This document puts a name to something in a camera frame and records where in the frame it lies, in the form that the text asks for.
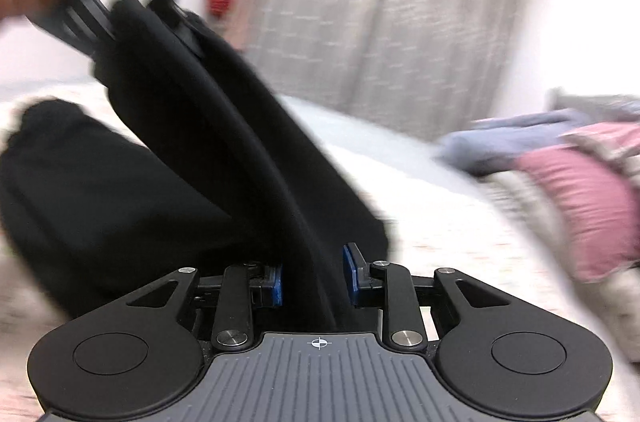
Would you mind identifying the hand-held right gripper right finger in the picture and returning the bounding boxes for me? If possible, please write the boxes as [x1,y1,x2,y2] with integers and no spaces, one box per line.
[341,243,497,348]

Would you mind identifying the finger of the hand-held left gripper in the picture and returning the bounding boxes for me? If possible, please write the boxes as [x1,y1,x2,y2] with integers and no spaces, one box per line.
[150,0,207,59]

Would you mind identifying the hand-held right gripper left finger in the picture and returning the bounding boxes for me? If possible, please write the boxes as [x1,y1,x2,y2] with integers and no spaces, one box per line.
[127,261,285,350]

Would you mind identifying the black pants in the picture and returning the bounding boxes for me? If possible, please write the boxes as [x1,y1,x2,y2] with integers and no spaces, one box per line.
[0,0,392,334]

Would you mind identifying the floral bedspread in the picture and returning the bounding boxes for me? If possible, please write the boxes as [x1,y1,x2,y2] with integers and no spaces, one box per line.
[0,82,640,422]

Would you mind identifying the light blue bed sheet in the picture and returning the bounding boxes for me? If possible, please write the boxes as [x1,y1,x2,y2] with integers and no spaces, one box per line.
[277,95,483,208]

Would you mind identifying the grey checked curtain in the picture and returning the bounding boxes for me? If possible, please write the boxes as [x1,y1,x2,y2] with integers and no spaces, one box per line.
[239,0,532,144]

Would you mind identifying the blue-grey cloth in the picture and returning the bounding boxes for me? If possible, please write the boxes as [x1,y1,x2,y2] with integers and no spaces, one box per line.
[434,108,593,179]

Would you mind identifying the pink pillow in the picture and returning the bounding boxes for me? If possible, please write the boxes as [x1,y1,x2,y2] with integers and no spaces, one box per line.
[514,121,640,285]

